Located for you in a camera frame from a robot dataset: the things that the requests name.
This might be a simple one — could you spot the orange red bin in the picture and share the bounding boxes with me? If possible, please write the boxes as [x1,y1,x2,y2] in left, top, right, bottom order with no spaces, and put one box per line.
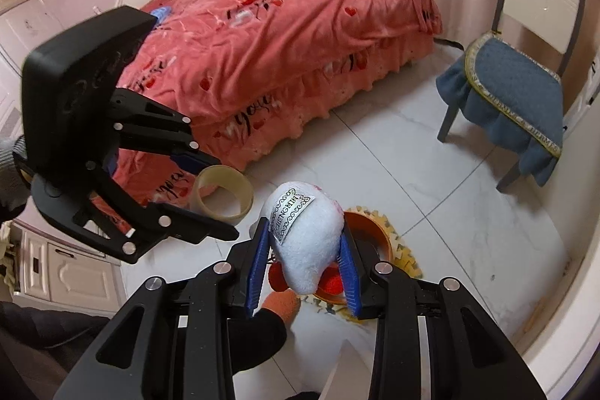
[309,210,390,303]

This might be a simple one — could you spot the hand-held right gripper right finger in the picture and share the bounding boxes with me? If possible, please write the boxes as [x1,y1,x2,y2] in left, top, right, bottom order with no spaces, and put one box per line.
[340,236,547,400]

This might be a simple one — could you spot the white wardrobe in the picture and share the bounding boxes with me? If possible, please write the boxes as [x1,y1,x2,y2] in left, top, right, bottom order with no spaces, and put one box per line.
[0,0,64,133]

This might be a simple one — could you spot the person's left forearm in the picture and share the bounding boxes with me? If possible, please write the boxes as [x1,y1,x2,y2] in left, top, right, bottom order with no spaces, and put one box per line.
[0,135,33,218]

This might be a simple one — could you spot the clear tape roll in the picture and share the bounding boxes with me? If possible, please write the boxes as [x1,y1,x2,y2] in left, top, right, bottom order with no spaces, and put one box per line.
[190,165,255,223]

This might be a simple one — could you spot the white nightstand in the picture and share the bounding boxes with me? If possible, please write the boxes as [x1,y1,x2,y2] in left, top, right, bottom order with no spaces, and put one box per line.
[9,222,125,316]

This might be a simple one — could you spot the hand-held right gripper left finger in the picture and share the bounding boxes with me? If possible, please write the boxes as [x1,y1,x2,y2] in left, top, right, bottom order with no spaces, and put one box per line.
[54,218,270,400]

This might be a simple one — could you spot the bed with pink blanket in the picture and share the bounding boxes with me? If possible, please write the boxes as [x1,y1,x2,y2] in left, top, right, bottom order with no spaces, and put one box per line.
[91,0,444,208]

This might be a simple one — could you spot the person's orange sock foot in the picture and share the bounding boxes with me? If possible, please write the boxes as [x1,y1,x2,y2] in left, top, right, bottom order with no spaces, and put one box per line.
[260,290,301,328]

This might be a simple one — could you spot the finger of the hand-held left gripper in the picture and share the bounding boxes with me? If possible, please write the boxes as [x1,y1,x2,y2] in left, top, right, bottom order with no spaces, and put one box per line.
[112,88,223,176]
[70,176,240,264]

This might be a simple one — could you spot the blue chair cushion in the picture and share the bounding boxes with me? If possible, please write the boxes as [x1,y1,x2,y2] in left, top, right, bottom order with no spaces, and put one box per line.
[436,32,563,187]

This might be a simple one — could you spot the white plush sock red pompoms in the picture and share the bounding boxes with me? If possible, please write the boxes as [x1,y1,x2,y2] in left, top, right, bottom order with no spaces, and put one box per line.
[260,181,348,295]

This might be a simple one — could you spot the person's dark trouser leg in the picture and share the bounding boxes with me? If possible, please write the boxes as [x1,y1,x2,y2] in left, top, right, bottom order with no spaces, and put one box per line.
[225,309,288,382]

